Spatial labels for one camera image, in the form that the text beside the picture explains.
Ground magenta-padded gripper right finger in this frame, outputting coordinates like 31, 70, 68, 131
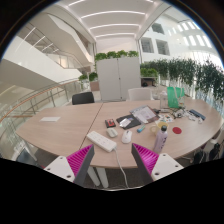
131, 143, 185, 185

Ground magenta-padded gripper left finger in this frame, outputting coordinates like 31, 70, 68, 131
43, 143, 96, 188

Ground purple drink bottle black cap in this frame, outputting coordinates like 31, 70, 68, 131
152, 124, 169, 155

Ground cream yellow mug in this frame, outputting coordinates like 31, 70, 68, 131
149, 121, 170, 136

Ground small blue stick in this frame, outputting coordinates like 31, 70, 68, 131
136, 124, 147, 134

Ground white computer mouse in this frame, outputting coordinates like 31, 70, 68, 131
121, 129, 133, 145

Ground white paper sheet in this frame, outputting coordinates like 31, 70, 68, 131
39, 116, 62, 123

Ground colourful sticker sheet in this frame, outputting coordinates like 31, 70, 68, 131
157, 113, 175, 124

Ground printed magazine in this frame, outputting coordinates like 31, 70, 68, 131
129, 105, 160, 125

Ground white blister pack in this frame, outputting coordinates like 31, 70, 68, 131
119, 118, 132, 128

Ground small white grey charger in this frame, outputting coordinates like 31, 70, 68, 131
106, 128, 119, 139

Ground dark blue flat case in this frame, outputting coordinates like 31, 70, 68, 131
188, 108, 207, 121

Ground small red black box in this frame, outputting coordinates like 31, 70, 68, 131
104, 118, 117, 129

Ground clear plastic shaker bottle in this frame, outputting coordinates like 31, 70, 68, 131
159, 90, 169, 110

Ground green tote bag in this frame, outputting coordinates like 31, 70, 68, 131
166, 86, 186, 109

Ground black chair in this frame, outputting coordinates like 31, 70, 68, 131
71, 91, 96, 106

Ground glass railing with wooden handrail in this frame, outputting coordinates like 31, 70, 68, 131
0, 78, 83, 134

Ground white chair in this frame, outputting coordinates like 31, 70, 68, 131
126, 87, 155, 102

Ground brown planter with plants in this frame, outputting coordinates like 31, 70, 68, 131
78, 71, 100, 93

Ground row of green hedge plants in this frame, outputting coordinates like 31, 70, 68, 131
139, 58, 224, 103

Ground white cabinet with plants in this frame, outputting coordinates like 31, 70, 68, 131
94, 49, 142, 102

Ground ceiling light strips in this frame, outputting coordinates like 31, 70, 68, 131
66, 0, 154, 38

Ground white power strip cable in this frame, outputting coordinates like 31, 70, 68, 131
113, 148, 130, 189

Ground black cable bundle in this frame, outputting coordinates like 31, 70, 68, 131
153, 107, 191, 119

